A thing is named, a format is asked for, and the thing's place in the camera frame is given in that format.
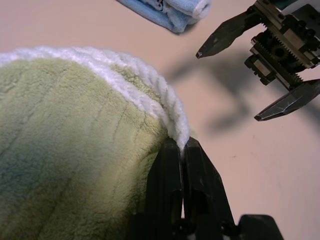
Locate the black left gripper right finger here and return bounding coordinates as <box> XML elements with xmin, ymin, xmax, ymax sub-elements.
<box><xmin>183</xmin><ymin>136</ymin><xmax>237</xmax><ymax>226</ymax></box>

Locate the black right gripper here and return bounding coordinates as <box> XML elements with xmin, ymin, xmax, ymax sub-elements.
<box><xmin>195</xmin><ymin>0</ymin><xmax>320</xmax><ymax>123</ymax></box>

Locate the green towel with white trim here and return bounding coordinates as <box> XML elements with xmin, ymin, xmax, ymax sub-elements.
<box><xmin>0</xmin><ymin>45</ymin><xmax>198</xmax><ymax>240</ymax></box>

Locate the folded light blue towel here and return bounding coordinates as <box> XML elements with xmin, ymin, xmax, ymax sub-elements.
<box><xmin>116</xmin><ymin>0</ymin><xmax>215</xmax><ymax>35</ymax></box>

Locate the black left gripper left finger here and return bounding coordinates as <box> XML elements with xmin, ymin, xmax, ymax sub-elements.
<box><xmin>146</xmin><ymin>137</ymin><xmax>185</xmax><ymax>221</ymax></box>

